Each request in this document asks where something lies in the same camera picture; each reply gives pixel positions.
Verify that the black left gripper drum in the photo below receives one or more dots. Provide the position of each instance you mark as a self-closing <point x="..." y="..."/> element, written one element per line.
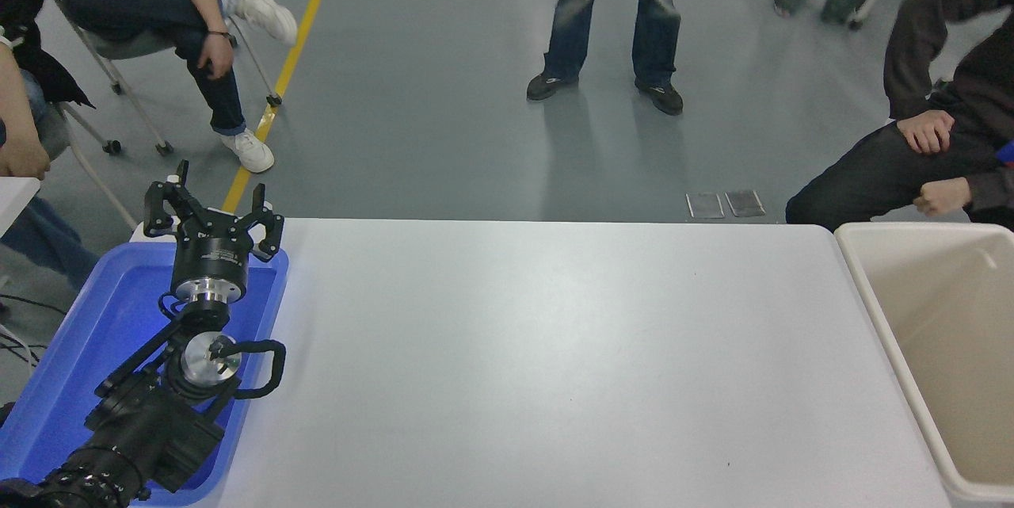
<point x="212" y="250"/>

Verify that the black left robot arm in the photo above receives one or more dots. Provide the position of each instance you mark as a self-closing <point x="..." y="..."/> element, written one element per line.
<point x="150" y="429"/>

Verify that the person's hand by small table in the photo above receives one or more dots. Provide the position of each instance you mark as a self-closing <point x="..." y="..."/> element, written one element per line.
<point x="24" y="161"/>

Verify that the seated person's hand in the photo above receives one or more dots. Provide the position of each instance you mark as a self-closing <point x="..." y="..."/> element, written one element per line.
<point x="215" y="55"/>

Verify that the crouching person's hand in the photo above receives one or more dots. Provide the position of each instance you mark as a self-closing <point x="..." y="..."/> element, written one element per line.
<point x="943" y="196"/>
<point x="927" y="131"/>

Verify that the blue plastic tray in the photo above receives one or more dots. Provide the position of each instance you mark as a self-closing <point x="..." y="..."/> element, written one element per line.
<point x="103" y="310"/>

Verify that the grey wheeled chair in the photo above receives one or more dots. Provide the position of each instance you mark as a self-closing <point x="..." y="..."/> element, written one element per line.
<point x="127" y="48"/>
<point x="51" y="135"/>

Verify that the small white table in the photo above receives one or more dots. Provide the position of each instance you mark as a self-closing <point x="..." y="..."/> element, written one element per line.
<point x="14" y="199"/>

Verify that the seated person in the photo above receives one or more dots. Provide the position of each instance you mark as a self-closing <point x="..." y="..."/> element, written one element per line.
<point x="135" y="9"/>

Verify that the person beside small table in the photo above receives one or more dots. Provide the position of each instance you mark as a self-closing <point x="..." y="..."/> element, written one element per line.
<point x="20" y="32"/>

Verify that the grey rectangular floor plate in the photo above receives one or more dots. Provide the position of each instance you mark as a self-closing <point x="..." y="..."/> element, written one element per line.
<point x="705" y="205"/>
<point x="745" y="203"/>

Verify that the large pale plastic bin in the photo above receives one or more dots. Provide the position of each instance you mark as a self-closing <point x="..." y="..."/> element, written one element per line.
<point x="951" y="334"/>

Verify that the crouching person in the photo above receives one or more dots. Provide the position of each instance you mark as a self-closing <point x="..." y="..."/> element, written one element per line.
<point x="974" y="80"/>

